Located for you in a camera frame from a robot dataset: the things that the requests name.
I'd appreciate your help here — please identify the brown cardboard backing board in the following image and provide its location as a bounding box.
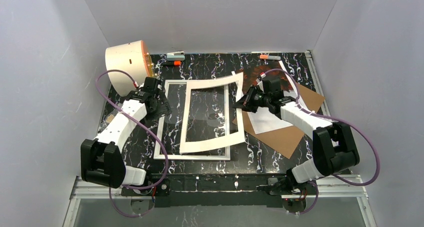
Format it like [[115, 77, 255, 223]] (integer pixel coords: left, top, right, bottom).
[[242, 83, 325, 158]]

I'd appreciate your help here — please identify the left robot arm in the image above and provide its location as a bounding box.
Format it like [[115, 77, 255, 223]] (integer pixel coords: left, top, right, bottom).
[[80, 77, 171, 189]]

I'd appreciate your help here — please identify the white picture frame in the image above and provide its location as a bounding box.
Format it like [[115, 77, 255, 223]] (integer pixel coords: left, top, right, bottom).
[[152, 79, 232, 161]]

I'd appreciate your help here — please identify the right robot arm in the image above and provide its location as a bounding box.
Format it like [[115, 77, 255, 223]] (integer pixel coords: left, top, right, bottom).
[[233, 78, 360, 195]]

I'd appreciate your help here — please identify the black orange marker pen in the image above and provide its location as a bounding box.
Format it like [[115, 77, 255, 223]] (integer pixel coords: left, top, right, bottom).
[[160, 60, 182, 67]]

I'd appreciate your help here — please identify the red autumn photo print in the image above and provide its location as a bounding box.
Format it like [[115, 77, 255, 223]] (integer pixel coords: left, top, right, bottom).
[[242, 60, 298, 134]]

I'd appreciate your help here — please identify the cream cylindrical drum device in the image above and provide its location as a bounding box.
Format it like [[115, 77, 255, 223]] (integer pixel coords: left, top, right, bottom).
[[104, 40, 154, 97]]

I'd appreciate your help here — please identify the aluminium rail front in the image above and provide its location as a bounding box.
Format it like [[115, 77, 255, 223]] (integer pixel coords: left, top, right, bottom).
[[70, 174, 369, 199]]

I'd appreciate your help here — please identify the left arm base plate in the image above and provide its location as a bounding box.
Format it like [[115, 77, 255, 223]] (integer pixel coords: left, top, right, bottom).
[[121, 178, 171, 198]]

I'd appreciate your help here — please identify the purple cable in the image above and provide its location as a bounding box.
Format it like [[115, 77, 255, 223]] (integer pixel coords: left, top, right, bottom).
[[256, 68, 381, 216], [94, 69, 170, 218]]

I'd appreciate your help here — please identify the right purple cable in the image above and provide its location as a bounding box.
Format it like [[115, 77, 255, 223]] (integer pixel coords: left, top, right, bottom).
[[256, 68, 381, 216]]

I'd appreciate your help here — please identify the orange grey utility knife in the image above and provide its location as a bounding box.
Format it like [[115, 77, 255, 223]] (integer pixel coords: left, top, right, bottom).
[[259, 54, 281, 61]]

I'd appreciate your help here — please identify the white mat board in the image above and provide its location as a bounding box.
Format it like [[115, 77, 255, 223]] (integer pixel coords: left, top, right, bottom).
[[179, 72, 245, 154]]

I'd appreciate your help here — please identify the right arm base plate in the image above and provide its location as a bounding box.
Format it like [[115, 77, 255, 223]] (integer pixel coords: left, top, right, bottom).
[[256, 177, 317, 196]]

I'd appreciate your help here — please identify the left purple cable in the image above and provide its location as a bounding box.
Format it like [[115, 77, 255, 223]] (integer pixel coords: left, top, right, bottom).
[[94, 69, 170, 218]]

